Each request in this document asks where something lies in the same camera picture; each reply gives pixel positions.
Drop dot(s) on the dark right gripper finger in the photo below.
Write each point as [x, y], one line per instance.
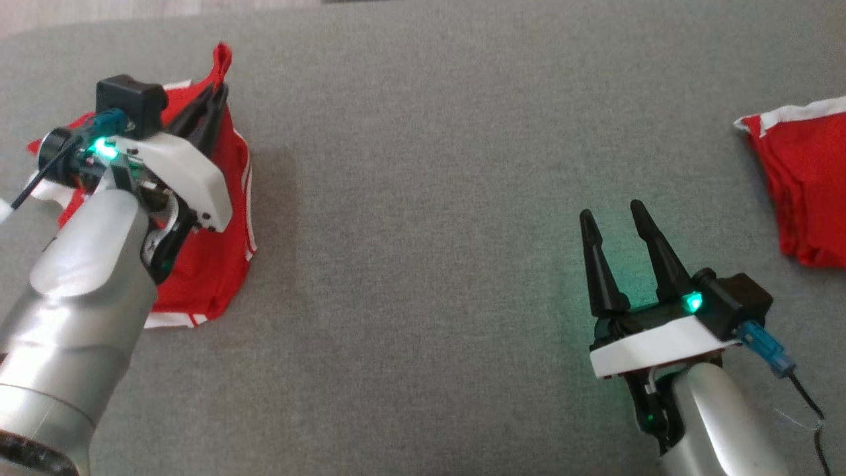
[664, 264]
[603, 277]

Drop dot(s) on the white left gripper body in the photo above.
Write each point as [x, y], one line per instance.
[192, 178]

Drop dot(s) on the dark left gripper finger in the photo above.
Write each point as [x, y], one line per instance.
[192, 116]
[213, 125]

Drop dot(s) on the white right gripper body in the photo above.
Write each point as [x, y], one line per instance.
[654, 340]

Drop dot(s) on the red basketball jersey white sleeves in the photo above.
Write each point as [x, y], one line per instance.
[211, 264]

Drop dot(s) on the red shorts with white trim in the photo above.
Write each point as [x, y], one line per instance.
[809, 185]

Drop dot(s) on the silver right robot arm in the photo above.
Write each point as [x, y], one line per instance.
[720, 423]

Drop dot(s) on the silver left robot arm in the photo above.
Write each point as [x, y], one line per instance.
[73, 317]

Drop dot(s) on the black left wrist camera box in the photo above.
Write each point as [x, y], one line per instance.
[132, 102]

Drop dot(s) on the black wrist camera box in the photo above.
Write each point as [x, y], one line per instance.
[740, 301]
[132, 102]

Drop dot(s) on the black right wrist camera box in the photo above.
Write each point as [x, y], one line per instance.
[740, 301]

